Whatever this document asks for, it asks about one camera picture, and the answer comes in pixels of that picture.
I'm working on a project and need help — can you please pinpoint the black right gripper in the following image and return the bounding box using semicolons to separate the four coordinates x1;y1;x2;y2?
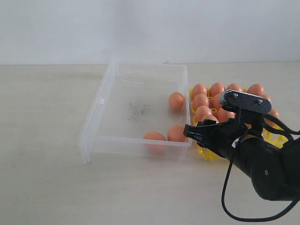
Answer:
183;110;264;161

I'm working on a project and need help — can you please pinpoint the brown egg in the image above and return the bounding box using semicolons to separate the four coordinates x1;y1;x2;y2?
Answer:
167;124;187;143
247;83;265;96
211;94;222;110
209;82;225;97
216;107;235;123
168;92;185;110
201;114;219;123
262;94;272;103
142;131;167;154
264;108;279;127
192;94;210;110
195;105;212;121
192;83;208;98
227;83;244;92

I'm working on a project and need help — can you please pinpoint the yellow plastic egg tray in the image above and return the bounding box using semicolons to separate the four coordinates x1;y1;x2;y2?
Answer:
189;87;287;161

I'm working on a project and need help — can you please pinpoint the clear plastic box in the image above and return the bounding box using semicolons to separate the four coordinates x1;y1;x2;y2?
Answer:
79;62;192;163

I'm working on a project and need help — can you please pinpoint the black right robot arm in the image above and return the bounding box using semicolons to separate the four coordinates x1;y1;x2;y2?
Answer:
183;110;300;201

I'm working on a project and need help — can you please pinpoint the black camera cable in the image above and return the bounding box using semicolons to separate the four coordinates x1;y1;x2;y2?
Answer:
221;117;300;221

